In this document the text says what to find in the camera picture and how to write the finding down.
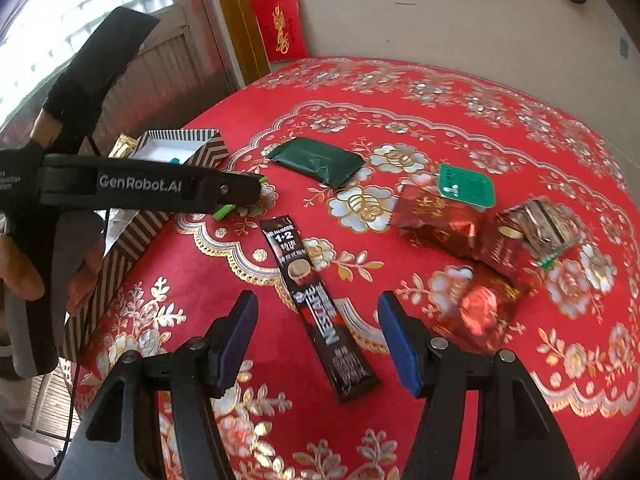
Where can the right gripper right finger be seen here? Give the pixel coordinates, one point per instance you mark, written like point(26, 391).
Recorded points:
point(516, 435)

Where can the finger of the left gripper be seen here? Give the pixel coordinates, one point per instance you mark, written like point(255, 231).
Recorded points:
point(239, 188)

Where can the dark green packet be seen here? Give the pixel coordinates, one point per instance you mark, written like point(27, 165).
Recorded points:
point(325, 163)

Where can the red flower snack packet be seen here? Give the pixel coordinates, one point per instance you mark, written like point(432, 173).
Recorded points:
point(484, 310)

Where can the Nescafe coffee stick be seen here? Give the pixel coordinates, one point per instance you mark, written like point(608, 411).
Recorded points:
point(348, 371)

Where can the dark red chocolate packet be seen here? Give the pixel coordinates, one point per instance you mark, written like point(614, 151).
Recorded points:
point(501, 246)

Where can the red gold-lettered snack packet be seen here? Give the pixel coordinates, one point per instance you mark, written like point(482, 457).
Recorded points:
point(447, 224)

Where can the silver foil snack packet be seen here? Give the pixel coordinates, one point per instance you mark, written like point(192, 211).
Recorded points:
point(550, 229)

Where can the green sauce cup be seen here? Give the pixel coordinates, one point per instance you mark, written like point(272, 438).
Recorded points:
point(466, 186)

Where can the gold snack packet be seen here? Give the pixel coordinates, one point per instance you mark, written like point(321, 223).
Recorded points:
point(123, 147)

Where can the person's left hand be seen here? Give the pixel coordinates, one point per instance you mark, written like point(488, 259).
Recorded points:
point(22, 278)

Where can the bright window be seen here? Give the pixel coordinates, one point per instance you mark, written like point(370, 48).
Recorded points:
point(44, 37)

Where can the red floral tablecloth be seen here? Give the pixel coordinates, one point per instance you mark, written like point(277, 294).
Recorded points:
point(577, 333)

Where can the lower red wall banner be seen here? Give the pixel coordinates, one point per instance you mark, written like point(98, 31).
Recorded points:
point(281, 29)

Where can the yellow door frame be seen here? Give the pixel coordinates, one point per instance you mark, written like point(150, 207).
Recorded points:
point(246, 41)

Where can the small teal wall sticker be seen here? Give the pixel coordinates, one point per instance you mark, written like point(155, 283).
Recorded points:
point(624, 48)

